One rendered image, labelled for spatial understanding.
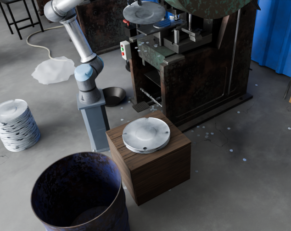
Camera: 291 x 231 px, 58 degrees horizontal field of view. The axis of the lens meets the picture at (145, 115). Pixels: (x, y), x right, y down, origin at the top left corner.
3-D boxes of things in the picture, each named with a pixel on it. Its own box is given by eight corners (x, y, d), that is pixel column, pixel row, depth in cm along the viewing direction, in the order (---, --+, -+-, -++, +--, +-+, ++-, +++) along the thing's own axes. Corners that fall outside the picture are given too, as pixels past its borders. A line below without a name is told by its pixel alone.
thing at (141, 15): (114, 12, 177) (114, 11, 177) (140, 28, 200) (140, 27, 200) (148, -4, 160) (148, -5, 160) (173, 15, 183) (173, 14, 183)
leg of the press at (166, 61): (169, 140, 208) (164, 28, 152) (161, 132, 216) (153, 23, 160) (252, 98, 241) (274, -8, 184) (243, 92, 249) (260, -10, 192)
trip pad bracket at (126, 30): (132, 51, 218) (129, 28, 206) (126, 47, 225) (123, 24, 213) (138, 49, 220) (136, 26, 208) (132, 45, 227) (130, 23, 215)
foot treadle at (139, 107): (138, 117, 216) (137, 112, 213) (132, 111, 223) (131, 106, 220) (195, 91, 237) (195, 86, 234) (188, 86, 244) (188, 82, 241)
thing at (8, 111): (21, 120, 194) (21, 119, 194) (-18, 125, 194) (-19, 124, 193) (31, 98, 217) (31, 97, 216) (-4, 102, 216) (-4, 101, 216)
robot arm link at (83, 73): (75, 90, 174) (69, 72, 166) (83, 79, 184) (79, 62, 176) (92, 91, 171) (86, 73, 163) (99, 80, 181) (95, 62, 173)
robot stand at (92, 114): (92, 154, 203) (77, 108, 175) (90, 138, 217) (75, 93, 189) (115, 148, 206) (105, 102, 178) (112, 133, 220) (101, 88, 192)
